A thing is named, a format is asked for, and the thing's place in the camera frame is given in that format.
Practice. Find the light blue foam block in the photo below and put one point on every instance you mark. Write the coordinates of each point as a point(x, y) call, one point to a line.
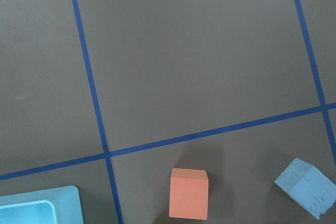
point(308, 187)

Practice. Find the orange foam block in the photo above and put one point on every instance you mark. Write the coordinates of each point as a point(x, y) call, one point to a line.
point(189, 191)

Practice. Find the light blue plastic bin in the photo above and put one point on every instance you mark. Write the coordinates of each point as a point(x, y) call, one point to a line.
point(56, 205)

